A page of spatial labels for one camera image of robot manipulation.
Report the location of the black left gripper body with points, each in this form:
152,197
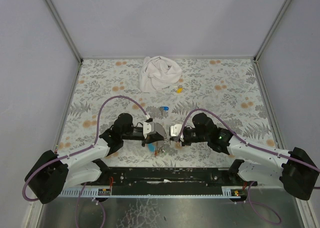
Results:
145,140

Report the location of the blue keyring holder with rings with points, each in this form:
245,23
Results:
157,145

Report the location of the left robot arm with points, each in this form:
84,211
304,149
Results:
53,173

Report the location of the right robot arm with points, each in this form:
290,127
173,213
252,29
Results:
292,170

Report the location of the key with blue tag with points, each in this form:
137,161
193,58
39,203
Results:
164,108

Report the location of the key with yellow tag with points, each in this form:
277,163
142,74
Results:
178,88

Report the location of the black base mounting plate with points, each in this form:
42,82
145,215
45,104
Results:
161,181

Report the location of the floral patterned table mat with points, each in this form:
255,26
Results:
226,88

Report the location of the crumpled white cloth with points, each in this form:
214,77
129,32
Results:
157,73

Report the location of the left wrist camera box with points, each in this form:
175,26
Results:
148,128

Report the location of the white slotted cable duct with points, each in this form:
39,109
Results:
87,192

